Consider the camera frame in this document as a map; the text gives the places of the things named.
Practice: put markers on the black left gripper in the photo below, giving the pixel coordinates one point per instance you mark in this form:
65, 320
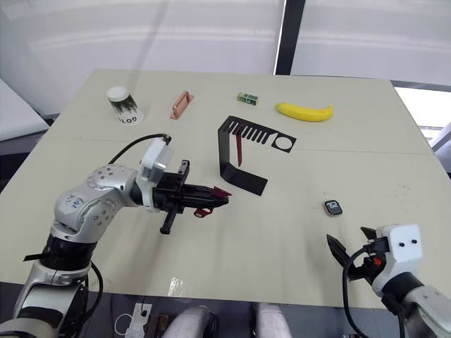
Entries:
171, 192

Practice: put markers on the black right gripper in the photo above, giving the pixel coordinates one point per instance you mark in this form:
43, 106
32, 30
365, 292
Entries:
361, 269

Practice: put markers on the white side table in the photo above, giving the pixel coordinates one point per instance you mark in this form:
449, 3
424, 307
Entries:
17, 112

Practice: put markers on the white paper cup green print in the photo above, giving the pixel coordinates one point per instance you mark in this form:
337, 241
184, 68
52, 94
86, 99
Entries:
125, 105

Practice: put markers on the black watch display stand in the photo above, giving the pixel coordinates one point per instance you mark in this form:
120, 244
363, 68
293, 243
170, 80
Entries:
225, 155

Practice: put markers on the black smartwatch body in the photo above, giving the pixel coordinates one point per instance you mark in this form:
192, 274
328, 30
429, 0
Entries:
332, 207

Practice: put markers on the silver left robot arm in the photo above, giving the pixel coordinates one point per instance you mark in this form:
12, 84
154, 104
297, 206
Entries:
91, 197

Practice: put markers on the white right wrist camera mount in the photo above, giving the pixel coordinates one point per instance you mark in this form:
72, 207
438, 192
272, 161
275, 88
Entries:
405, 253

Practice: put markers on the black window frame post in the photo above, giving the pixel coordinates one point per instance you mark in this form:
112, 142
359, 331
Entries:
285, 35

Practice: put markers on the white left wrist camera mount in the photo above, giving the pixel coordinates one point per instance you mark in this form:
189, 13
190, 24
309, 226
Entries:
155, 158

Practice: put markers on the white perforated metal plate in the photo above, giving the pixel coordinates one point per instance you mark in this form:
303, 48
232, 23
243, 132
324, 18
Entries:
135, 322

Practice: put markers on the small green box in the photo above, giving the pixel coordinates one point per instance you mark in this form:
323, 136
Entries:
248, 99

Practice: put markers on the yellow banana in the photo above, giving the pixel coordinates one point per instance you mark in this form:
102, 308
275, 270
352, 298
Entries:
304, 112

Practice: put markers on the grey rounded shape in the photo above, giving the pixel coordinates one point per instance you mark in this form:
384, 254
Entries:
269, 320
192, 322

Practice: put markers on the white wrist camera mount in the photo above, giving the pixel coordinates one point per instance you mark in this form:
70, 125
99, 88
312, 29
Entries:
405, 253
155, 158

